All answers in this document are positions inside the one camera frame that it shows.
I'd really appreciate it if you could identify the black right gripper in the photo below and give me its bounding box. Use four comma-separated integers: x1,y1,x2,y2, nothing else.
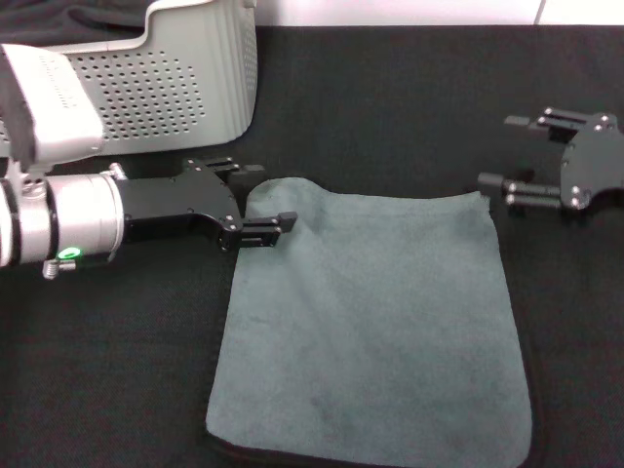
477,107,624,229

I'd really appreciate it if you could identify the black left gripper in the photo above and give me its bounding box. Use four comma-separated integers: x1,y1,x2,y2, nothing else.
114,155,298,254

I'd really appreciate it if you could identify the grey towel with black trim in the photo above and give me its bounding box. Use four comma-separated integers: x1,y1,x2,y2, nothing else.
201,175,546,468

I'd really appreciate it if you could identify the grey perforated storage box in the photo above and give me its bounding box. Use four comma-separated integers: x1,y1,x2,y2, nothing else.
0,0,260,161

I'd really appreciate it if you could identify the black tablecloth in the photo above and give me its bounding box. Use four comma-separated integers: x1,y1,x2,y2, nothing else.
0,23,624,468

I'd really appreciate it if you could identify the dark cloth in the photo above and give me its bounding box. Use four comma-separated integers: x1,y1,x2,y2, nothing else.
0,0,153,51

